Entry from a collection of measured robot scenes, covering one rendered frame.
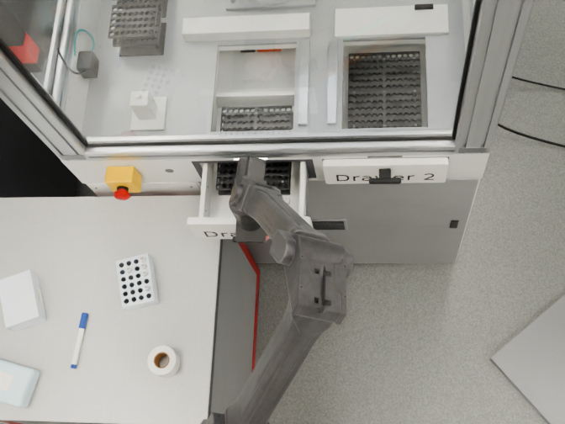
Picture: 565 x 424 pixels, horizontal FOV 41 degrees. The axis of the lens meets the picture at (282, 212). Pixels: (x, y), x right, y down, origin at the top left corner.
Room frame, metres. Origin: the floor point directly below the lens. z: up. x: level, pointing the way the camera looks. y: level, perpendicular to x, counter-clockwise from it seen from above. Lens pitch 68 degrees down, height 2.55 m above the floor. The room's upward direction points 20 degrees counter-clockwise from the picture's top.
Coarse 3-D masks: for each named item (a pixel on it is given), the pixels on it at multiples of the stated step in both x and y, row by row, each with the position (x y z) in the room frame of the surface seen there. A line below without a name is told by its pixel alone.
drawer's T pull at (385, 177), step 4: (384, 168) 0.67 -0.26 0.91; (388, 168) 0.67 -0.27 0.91; (380, 172) 0.66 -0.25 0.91; (384, 172) 0.66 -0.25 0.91; (388, 172) 0.66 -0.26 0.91; (380, 176) 0.65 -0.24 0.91; (384, 176) 0.65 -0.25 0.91; (388, 176) 0.65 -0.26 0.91; (372, 180) 0.65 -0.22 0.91; (376, 180) 0.65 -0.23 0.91; (380, 180) 0.64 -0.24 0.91; (384, 180) 0.64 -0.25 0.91; (388, 180) 0.64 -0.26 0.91; (392, 180) 0.63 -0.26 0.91; (396, 180) 0.63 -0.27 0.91; (400, 180) 0.63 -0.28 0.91
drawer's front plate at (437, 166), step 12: (324, 168) 0.72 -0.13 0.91; (336, 168) 0.71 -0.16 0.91; (348, 168) 0.70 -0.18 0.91; (360, 168) 0.69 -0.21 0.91; (372, 168) 0.68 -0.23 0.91; (396, 168) 0.66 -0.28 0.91; (408, 168) 0.65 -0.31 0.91; (420, 168) 0.64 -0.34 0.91; (432, 168) 0.63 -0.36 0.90; (444, 168) 0.62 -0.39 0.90; (336, 180) 0.71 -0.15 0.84; (348, 180) 0.70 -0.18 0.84; (360, 180) 0.69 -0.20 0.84; (408, 180) 0.65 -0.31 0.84; (420, 180) 0.64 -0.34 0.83; (432, 180) 0.63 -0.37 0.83; (444, 180) 0.62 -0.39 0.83
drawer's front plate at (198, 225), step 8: (304, 216) 0.62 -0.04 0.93; (192, 224) 0.70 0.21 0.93; (200, 224) 0.69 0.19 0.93; (208, 224) 0.69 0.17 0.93; (216, 224) 0.68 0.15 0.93; (224, 224) 0.67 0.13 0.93; (232, 224) 0.66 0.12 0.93; (200, 232) 0.70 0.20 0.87; (208, 232) 0.69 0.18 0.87; (216, 232) 0.68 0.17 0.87; (224, 232) 0.68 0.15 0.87; (232, 232) 0.67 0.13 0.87
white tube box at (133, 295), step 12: (120, 264) 0.72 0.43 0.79; (132, 264) 0.71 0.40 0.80; (120, 276) 0.69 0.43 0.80; (132, 276) 0.68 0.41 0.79; (144, 276) 0.67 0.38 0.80; (120, 288) 0.66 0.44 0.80; (132, 288) 0.65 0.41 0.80; (132, 300) 0.62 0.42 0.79; (144, 300) 0.61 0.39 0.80; (156, 300) 0.60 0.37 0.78
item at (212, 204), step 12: (204, 168) 0.84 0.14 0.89; (216, 168) 0.86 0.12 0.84; (300, 168) 0.75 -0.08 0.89; (204, 180) 0.81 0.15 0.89; (300, 180) 0.72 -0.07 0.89; (204, 192) 0.78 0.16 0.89; (216, 192) 0.80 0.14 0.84; (300, 192) 0.69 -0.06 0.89; (204, 204) 0.75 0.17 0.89; (216, 204) 0.76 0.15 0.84; (228, 204) 0.75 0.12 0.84; (288, 204) 0.70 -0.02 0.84; (300, 204) 0.66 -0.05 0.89; (204, 216) 0.73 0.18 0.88; (216, 216) 0.74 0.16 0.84; (228, 216) 0.72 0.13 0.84
